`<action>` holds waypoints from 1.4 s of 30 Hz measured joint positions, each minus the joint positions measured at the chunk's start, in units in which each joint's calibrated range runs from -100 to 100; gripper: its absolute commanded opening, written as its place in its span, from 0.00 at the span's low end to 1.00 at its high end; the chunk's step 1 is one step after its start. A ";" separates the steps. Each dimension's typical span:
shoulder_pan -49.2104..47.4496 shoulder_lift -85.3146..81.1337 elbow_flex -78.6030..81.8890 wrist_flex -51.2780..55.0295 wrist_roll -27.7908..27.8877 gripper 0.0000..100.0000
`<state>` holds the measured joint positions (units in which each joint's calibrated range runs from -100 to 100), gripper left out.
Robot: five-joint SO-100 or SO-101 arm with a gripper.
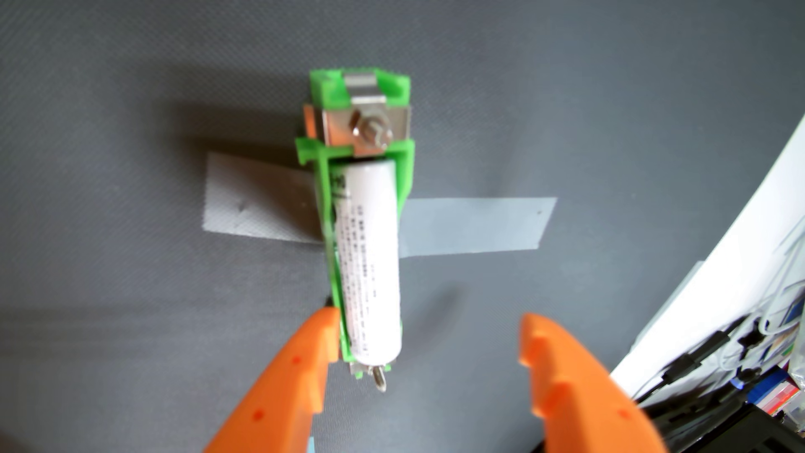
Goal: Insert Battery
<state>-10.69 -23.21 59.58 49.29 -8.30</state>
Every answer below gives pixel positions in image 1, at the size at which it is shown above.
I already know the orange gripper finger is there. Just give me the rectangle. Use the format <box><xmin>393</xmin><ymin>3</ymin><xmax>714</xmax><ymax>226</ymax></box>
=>
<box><xmin>203</xmin><ymin>307</ymin><xmax>341</xmax><ymax>453</ymax></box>
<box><xmin>519</xmin><ymin>312</ymin><xmax>669</xmax><ymax>453</ymax></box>

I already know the white cylindrical battery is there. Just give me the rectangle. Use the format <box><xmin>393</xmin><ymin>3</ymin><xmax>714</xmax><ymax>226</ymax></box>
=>
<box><xmin>332</xmin><ymin>159</ymin><xmax>403</xmax><ymax>367</ymax></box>

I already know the green plastic battery holder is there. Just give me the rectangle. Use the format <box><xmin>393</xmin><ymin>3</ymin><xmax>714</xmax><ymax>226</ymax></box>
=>
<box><xmin>296</xmin><ymin>67</ymin><xmax>416</xmax><ymax>393</ymax></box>

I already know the black Dell laptop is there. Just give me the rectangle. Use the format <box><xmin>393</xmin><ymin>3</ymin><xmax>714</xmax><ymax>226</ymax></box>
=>
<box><xmin>535</xmin><ymin>403</ymin><xmax>805</xmax><ymax>453</ymax></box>

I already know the dark grey mat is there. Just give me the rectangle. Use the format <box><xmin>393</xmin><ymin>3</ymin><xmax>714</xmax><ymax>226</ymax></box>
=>
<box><xmin>0</xmin><ymin>0</ymin><xmax>805</xmax><ymax>453</ymax></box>

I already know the grey tape strip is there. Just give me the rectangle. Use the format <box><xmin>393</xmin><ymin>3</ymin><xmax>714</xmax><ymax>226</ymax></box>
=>
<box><xmin>203</xmin><ymin>151</ymin><xmax>558</xmax><ymax>259</ymax></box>

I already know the black cable with inline box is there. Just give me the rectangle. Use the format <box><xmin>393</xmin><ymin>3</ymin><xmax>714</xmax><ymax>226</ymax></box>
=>
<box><xmin>635</xmin><ymin>315</ymin><xmax>756</xmax><ymax>404</ymax></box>

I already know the black cable with plug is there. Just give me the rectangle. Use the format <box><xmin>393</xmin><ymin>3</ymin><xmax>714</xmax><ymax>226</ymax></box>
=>
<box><xmin>736</xmin><ymin>327</ymin><xmax>765</xmax><ymax>385</ymax></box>

